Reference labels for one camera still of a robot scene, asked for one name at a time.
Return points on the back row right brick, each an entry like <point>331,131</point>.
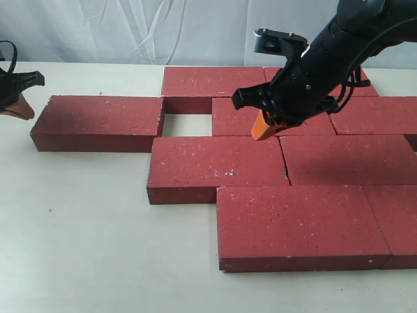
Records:
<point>368,91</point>

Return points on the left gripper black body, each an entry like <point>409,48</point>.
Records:
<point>9,89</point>

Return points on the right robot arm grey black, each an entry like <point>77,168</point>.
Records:
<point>391,23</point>

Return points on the back row left brick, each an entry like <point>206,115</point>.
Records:
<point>190,90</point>

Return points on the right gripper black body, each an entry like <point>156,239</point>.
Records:
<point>301,89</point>

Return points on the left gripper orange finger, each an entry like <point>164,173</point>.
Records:
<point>27,80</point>
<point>19,108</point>

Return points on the white fabric backdrop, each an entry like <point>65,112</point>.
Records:
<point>210,33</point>

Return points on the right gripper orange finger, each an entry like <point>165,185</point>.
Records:
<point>267,125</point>

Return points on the second row right brick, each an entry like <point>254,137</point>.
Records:
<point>378,115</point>

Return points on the third row red brick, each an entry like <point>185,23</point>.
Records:
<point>349,160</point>

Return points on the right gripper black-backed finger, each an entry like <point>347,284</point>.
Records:
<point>256,96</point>

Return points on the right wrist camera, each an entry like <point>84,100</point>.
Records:
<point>279,43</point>

